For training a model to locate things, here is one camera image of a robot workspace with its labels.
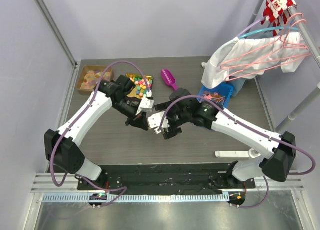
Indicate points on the grey blue cloth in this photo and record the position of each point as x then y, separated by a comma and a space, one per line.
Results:
237, 84

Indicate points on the magenta plastic scoop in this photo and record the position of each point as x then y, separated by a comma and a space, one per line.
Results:
169, 79

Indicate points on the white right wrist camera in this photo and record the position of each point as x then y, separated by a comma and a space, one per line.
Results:
155, 120

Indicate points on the aluminium frame rail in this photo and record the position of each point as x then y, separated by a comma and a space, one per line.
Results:
43, 184

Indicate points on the blue bin of lollipops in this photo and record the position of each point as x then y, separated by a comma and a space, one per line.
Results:
220, 94

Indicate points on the gold tin of popsicle candies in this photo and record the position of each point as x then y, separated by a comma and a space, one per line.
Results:
88, 78

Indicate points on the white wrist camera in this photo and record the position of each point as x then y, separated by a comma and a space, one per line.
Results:
155, 120
146, 104

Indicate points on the teal hanger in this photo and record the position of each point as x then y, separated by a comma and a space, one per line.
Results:
268, 32

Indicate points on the slotted cable duct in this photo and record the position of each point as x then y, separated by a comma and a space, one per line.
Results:
98, 197

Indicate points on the aluminium corner post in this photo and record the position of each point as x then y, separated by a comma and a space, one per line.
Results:
54, 28

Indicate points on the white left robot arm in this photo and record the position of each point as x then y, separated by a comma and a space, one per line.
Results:
62, 146

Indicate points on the red white cloth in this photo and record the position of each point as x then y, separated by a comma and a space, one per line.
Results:
278, 12

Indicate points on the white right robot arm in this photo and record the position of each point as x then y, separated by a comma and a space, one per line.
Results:
276, 152

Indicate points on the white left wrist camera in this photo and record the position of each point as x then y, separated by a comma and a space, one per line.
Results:
146, 104

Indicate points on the white shirt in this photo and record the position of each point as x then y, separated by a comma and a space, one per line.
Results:
212, 75

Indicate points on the pink wire hanger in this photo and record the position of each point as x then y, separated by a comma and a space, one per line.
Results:
251, 57

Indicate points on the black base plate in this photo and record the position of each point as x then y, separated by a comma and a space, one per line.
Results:
216, 173

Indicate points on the dark tin of star candies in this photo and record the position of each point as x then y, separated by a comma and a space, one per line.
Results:
140, 89

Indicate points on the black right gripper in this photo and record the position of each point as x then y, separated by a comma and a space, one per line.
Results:
173, 130

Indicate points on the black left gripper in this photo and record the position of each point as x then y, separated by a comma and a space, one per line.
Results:
140, 121

